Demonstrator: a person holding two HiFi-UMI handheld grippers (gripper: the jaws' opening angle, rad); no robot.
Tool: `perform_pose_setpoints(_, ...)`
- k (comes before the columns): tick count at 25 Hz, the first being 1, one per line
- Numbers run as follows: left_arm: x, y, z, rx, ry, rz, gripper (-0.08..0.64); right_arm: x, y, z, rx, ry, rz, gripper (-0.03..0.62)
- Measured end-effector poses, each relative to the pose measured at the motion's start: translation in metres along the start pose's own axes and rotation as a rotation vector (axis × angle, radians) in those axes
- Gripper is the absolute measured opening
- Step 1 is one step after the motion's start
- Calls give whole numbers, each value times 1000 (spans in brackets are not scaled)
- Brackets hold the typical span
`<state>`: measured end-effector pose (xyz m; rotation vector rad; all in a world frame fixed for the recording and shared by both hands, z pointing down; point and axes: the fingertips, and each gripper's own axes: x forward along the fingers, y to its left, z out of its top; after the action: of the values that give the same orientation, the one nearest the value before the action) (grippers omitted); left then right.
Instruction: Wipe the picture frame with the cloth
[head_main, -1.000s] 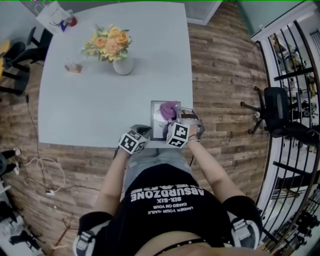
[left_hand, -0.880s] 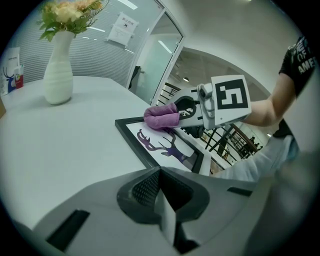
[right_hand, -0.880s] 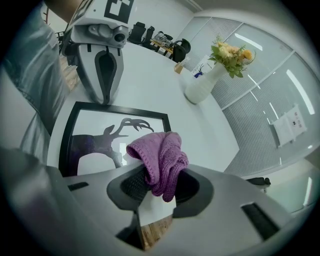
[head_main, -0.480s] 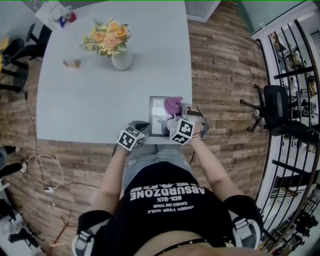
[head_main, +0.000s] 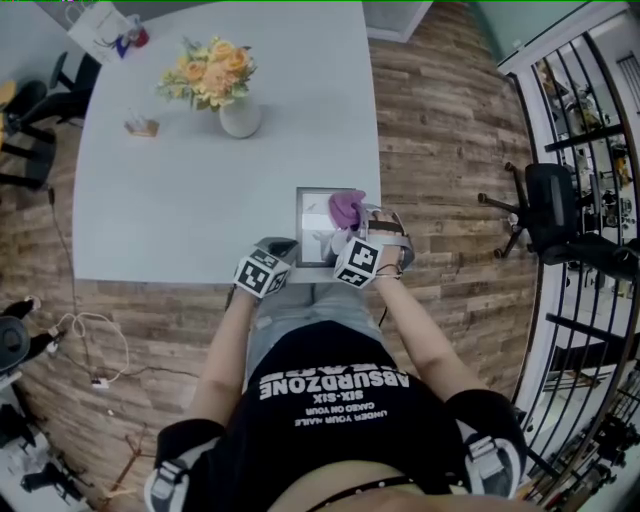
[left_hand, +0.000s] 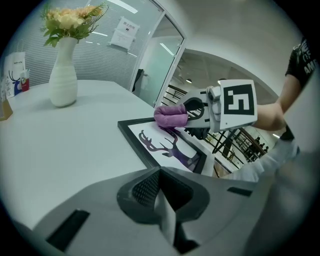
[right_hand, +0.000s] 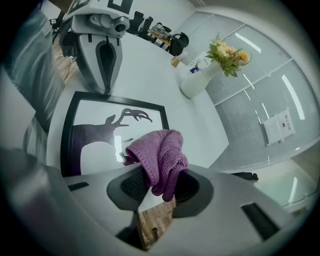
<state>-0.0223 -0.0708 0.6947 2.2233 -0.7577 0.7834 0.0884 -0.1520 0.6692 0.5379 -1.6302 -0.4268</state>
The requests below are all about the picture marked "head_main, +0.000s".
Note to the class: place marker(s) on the brown wooden stick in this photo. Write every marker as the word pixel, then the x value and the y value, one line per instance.
pixel 131 460

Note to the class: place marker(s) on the small blue object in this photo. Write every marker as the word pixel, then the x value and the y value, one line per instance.
pixel 122 47

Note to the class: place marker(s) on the orange yellow flower bouquet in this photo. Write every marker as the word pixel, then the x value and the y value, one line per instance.
pixel 215 70

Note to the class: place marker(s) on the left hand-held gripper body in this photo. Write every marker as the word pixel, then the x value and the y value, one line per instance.
pixel 257 275

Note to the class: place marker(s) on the person's left forearm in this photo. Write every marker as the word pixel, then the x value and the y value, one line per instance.
pixel 227 350

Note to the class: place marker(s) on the grey table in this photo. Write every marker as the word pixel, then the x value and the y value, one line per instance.
pixel 200 210

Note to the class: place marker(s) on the person's right forearm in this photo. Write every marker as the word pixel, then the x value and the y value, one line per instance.
pixel 425 340

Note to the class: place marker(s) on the black metal railing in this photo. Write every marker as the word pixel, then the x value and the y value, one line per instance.
pixel 585 325

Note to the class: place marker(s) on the cluttered shelf items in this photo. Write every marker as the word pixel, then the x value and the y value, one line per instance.
pixel 590 115

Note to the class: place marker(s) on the small wooden holder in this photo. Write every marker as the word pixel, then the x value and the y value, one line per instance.
pixel 145 129

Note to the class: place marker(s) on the white round vase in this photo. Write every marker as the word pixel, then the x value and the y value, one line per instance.
pixel 240 120

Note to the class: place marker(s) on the black wrist band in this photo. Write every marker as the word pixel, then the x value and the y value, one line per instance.
pixel 390 274

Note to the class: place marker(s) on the white power adapter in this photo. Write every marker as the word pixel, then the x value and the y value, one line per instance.
pixel 100 384

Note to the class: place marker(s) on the black office chair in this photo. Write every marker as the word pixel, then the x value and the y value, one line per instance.
pixel 555 205
pixel 45 105

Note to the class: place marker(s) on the small red object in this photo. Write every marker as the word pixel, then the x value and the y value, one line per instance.
pixel 141 37

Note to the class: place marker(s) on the person's right hand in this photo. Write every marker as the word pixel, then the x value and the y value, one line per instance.
pixel 392 260

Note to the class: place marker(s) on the person's black printed t-shirt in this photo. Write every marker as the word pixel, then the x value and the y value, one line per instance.
pixel 345 430

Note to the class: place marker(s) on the white paper bag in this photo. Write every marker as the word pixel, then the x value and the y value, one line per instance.
pixel 97 27

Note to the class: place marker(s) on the black robot equipment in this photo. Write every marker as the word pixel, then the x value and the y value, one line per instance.
pixel 12 340

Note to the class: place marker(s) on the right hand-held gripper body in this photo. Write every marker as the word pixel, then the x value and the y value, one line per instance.
pixel 357 262

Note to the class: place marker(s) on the person's right leg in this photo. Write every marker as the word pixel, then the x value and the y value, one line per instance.
pixel 350 315

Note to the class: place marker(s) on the framed deer picture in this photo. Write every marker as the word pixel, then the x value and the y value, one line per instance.
pixel 312 245

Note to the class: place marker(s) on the person's leg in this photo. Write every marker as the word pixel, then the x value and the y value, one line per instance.
pixel 280 320
pixel 350 315

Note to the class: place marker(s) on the black equipment pile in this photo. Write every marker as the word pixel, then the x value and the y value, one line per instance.
pixel 45 480

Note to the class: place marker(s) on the purple cloth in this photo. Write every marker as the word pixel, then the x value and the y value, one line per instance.
pixel 345 210

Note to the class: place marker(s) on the person's left leg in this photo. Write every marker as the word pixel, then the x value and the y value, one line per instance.
pixel 280 320

